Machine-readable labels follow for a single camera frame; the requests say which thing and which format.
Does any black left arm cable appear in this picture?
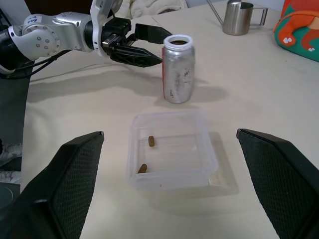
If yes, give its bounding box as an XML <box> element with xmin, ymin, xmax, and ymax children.
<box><xmin>0</xmin><ymin>48</ymin><xmax>75</xmax><ymax>81</ymax></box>

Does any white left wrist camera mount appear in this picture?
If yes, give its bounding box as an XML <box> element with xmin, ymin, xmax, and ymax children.
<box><xmin>89</xmin><ymin>0</ymin><xmax>118</xmax><ymax>57</ymax></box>

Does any stainless steel watering pitcher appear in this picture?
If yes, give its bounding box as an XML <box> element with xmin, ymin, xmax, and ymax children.
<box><xmin>206</xmin><ymin>0</ymin><xmax>270</xmax><ymax>36</ymax></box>

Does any clear plastic square container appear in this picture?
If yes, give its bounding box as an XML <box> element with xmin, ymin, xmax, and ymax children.
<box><xmin>126</xmin><ymin>109</ymin><xmax>220</xmax><ymax>192</ymax></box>

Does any white fluffy cloth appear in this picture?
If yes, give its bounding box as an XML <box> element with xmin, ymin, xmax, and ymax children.
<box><xmin>119</xmin><ymin>0</ymin><xmax>188</xmax><ymax>18</ymax></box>

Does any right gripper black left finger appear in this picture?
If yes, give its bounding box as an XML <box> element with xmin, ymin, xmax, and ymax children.
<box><xmin>0</xmin><ymin>131</ymin><xmax>106</xmax><ymax>239</ymax></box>

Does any clear plastic lid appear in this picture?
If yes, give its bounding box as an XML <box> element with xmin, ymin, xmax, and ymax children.
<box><xmin>206</xmin><ymin>131</ymin><xmax>240</xmax><ymax>195</ymax></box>

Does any grey crumpled cloth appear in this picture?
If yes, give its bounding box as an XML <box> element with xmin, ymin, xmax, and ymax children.
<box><xmin>0</xmin><ymin>138</ymin><xmax>23</xmax><ymax>167</ymax></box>

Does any colourful dinosaur bag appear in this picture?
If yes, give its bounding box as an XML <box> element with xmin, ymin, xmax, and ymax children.
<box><xmin>272</xmin><ymin>0</ymin><xmax>319</xmax><ymax>63</ymax></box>

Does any silver jar with white rim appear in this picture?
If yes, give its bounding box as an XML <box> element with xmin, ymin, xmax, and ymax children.
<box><xmin>161</xmin><ymin>34</ymin><xmax>196</xmax><ymax>104</ymax></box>

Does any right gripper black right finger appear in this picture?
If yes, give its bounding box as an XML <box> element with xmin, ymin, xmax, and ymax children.
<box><xmin>236</xmin><ymin>128</ymin><xmax>319</xmax><ymax>239</ymax></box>

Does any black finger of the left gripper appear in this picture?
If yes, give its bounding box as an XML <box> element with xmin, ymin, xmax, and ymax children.
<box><xmin>134</xmin><ymin>23</ymin><xmax>174</xmax><ymax>46</ymax></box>
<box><xmin>109</xmin><ymin>44</ymin><xmax>164</xmax><ymax>69</ymax></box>

